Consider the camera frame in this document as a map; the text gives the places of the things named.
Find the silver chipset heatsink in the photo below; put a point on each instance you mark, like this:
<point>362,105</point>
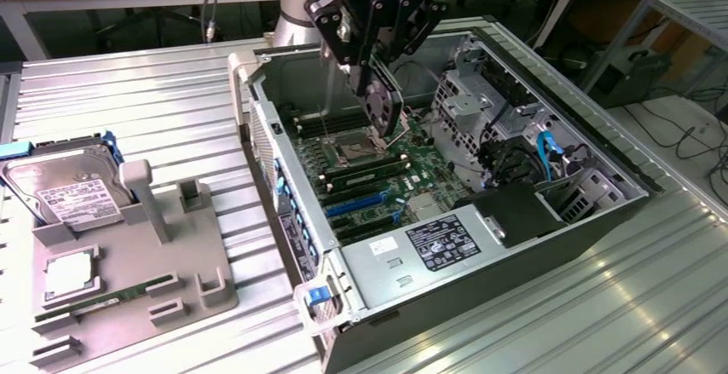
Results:
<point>427,203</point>

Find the grey metal shelf frame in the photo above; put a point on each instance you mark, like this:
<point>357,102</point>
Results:
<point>691,12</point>

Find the black expansion slot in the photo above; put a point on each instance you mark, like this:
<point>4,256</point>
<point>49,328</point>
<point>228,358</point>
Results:
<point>366,226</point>

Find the loose green RAM stick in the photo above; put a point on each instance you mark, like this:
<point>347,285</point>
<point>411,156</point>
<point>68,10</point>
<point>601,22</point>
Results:
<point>102,299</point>

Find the silver CPU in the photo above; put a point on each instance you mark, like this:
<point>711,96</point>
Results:
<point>69,275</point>

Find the black RAM slots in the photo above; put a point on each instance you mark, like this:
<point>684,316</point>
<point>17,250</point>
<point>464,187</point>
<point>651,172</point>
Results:
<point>333,123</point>

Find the green motherboard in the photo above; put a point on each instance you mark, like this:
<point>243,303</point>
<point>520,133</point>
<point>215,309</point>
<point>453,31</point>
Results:
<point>393,180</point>

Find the grey metal disk bay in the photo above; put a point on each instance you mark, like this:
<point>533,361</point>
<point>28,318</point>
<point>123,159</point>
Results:
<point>472,101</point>

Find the blue case latch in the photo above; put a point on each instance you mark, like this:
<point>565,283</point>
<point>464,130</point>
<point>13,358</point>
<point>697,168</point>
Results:
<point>317,297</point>

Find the blue disk carrier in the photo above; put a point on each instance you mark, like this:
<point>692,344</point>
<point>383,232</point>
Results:
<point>17,152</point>

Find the open black PC case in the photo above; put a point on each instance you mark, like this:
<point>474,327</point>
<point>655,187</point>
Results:
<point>512,280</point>

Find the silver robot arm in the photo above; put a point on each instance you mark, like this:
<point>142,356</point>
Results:
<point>301,3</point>

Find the grey parts rack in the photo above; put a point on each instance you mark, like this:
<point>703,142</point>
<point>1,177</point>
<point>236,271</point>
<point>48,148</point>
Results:
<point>142,259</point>

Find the silver hard disk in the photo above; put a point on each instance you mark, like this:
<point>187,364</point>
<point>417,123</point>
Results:
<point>63,186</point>

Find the black plastic air shroud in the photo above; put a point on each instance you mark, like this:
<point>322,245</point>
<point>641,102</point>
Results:
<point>512,212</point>

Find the installed green RAM stick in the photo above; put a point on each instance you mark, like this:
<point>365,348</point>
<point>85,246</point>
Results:
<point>363,172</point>

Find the grey power supply unit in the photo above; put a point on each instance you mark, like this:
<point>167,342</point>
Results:
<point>421,259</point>

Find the blue expansion slot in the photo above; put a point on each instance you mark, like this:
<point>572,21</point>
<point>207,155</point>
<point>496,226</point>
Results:
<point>357,203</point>

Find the CPU socket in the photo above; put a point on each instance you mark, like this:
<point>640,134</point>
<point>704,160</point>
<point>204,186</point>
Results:
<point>353,149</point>

